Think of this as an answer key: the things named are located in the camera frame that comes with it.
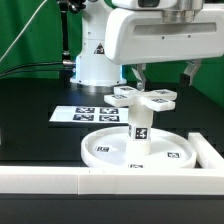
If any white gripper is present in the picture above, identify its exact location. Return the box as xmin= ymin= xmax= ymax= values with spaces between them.
xmin=104 ymin=3 xmax=224 ymax=91

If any white cross-shaped table base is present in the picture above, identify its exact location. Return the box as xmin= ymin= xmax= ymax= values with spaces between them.
xmin=104 ymin=86 xmax=177 ymax=112

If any white round table top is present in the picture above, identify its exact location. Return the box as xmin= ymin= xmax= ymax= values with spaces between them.
xmin=81 ymin=126 xmax=196 ymax=169

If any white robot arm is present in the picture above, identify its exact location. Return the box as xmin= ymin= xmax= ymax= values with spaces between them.
xmin=71 ymin=0 xmax=224 ymax=88

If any white marker sheet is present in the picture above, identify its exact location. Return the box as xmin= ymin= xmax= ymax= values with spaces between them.
xmin=49 ymin=106 xmax=128 ymax=124

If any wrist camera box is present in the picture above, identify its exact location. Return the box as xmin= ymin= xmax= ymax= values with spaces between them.
xmin=112 ymin=0 xmax=177 ymax=10

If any black camera stand pole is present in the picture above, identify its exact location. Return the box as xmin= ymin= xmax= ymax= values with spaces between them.
xmin=56 ymin=0 xmax=86 ymax=84

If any white L-shaped fence wall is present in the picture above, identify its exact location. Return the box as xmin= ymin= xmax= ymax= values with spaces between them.
xmin=0 ymin=133 xmax=224 ymax=195

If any black cable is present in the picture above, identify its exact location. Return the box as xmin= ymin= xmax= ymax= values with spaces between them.
xmin=0 ymin=61 xmax=76 ymax=80

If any white cable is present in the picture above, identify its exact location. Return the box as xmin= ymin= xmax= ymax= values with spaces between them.
xmin=0 ymin=0 xmax=48 ymax=64

